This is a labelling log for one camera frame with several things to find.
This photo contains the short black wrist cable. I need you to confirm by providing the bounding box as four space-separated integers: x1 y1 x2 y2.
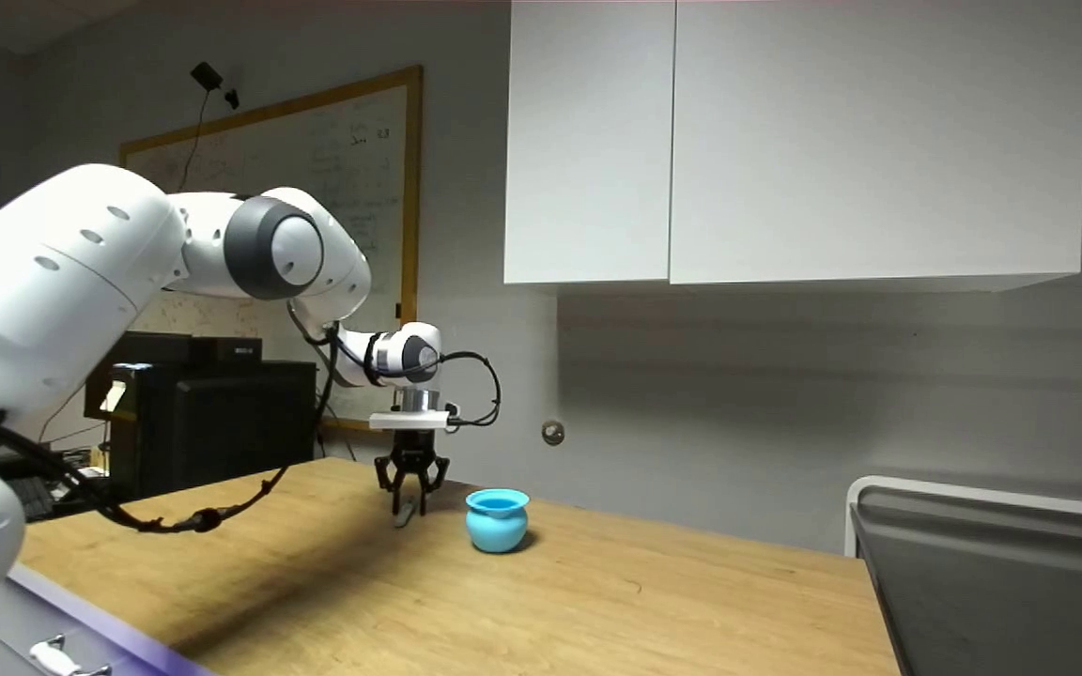
436 351 504 431

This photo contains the black printer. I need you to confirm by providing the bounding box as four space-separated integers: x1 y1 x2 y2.
83 331 323 487

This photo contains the grey drawer cabinet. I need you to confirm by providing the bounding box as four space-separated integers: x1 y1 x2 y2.
0 559 212 676

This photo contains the small blue bowl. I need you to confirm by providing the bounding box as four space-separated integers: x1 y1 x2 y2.
463 483 535 556

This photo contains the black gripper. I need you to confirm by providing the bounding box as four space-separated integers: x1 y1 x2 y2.
373 428 456 518

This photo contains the white drawer handle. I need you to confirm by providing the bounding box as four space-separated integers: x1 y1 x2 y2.
25 634 112 676

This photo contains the long black arm cable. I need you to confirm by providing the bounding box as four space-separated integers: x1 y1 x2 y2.
0 304 345 536

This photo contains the white wall cabinet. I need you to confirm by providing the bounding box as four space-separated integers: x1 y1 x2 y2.
499 0 1082 294

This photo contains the small black camera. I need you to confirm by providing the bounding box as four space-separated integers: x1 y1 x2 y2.
187 58 246 114

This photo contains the white framed grey bin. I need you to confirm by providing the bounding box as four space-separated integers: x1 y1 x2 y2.
843 468 1082 676

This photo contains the wood framed whiteboard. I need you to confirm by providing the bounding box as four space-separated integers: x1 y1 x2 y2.
120 63 427 331

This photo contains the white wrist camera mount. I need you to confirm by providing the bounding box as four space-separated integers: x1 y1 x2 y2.
370 405 458 435

